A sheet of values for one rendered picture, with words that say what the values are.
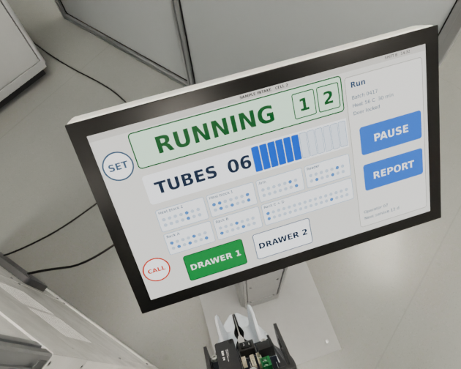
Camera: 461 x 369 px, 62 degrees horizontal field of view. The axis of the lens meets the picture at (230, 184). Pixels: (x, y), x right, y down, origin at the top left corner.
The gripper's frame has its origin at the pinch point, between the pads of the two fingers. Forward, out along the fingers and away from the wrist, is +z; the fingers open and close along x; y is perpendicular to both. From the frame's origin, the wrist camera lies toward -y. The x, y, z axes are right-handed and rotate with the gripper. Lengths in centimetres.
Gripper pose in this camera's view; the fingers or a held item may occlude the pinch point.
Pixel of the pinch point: (237, 327)
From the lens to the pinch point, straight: 49.2
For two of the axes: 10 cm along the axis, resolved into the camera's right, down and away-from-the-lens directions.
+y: -2.3, -8.9, -3.9
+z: -1.9, -3.6, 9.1
